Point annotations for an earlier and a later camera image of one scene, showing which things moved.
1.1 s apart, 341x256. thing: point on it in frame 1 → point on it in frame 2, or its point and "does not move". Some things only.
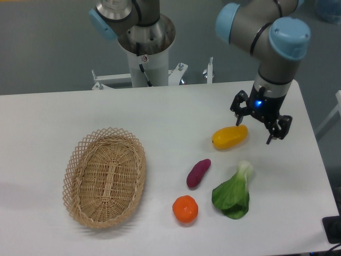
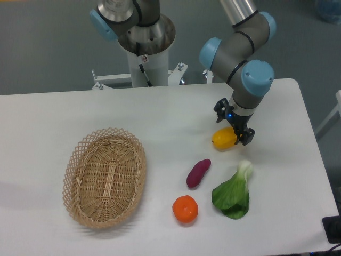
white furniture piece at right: [338, 108] does not move
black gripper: [265, 106] → [239, 122]
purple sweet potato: [197, 173] does not move
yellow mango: [230, 137] does not move
